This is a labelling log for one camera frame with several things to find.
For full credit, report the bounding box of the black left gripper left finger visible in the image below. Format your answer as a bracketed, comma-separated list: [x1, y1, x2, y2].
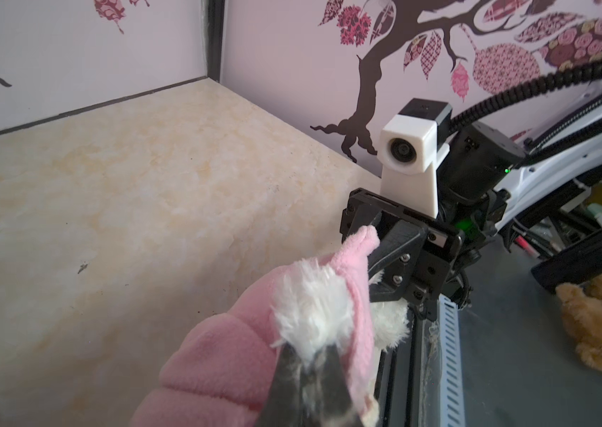
[255, 343, 303, 427]

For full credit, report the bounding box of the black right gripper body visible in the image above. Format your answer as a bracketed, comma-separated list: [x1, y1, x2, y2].
[340, 122, 525, 320]

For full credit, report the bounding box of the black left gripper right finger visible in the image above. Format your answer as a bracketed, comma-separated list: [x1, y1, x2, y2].
[308, 345, 363, 426]

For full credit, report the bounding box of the pink teddy hoodie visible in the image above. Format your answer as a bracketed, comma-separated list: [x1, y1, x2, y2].
[130, 226, 379, 426]

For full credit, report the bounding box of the white teddy bear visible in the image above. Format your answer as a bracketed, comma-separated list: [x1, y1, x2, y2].
[273, 260, 380, 426]

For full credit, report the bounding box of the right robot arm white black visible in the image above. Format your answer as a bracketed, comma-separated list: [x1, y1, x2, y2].
[340, 94, 602, 320]

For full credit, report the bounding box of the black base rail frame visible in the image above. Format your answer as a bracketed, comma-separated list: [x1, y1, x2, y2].
[375, 311, 441, 427]

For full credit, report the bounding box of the white slotted cable duct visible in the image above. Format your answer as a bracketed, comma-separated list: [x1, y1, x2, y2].
[438, 295, 466, 427]

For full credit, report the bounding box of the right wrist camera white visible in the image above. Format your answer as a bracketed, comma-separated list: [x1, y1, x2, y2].
[377, 98, 452, 219]

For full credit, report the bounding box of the right black corrugated cable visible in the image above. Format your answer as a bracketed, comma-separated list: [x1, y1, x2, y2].
[448, 46, 602, 135]

